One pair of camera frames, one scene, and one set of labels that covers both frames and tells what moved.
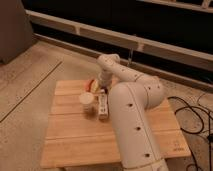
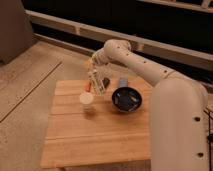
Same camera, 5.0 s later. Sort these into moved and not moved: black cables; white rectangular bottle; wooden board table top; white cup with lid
Moved: white rectangular bottle
Not moved: wooden board table top; white cup with lid; black cables
